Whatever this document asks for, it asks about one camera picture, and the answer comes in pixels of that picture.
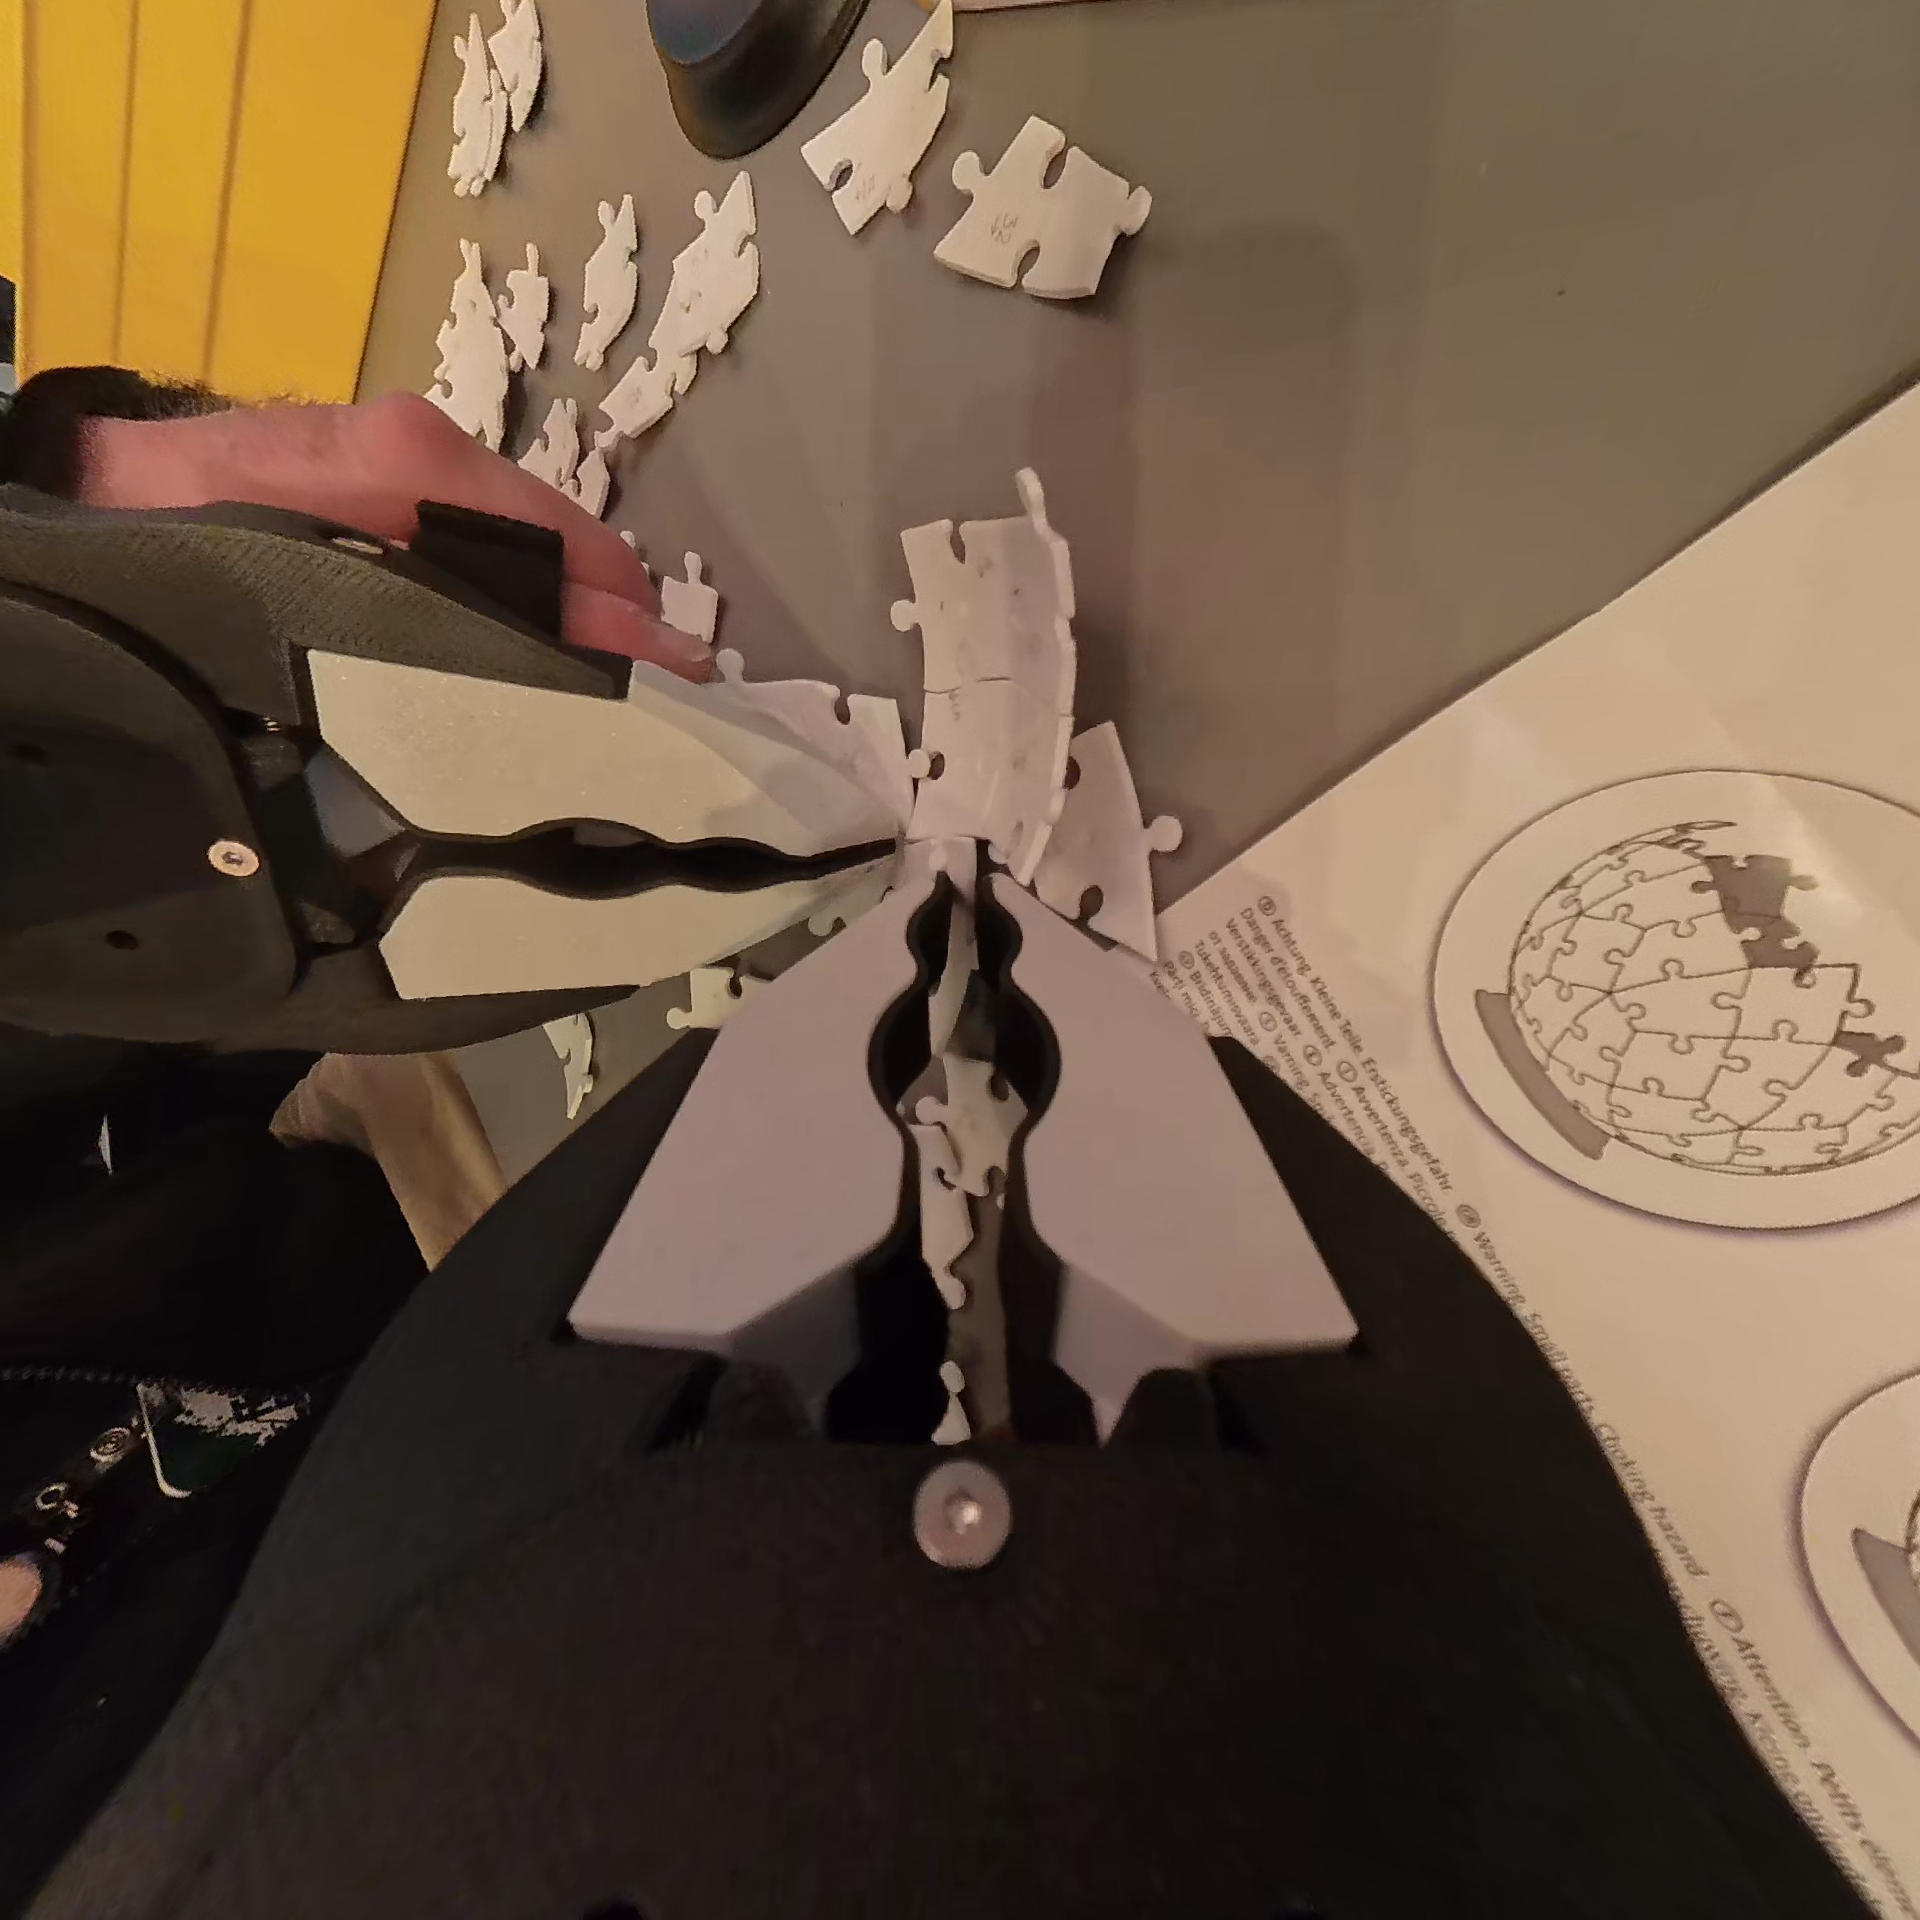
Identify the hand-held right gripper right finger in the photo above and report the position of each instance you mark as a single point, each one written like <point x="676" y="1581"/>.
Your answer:
<point x="1187" y="1187"/>

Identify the black round puzzle stand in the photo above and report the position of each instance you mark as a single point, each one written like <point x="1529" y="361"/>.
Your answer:
<point x="750" y="77"/>

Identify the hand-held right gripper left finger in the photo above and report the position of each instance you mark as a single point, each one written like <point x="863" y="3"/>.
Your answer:
<point x="767" y="1187"/>

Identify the white puzzle pieces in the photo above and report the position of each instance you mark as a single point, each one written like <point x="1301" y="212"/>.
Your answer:
<point x="1035" y="212"/>

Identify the person's beige trousers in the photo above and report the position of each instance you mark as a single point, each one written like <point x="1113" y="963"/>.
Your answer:
<point x="407" y="1142"/>

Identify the white instruction leaflet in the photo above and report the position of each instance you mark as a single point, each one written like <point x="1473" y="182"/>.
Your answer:
<point x="1499" y="1350"/>

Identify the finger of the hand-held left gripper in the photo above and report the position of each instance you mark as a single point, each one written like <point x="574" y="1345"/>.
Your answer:
<point x="525" y="750"/>
<point x="570" y="944"/>

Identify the person's left hand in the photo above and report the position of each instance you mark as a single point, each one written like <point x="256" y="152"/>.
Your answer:
<point x="302" y="460"/>

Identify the assembled white puzzle ball section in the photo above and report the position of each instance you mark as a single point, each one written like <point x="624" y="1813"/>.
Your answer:
<point x="991" y="675"/>

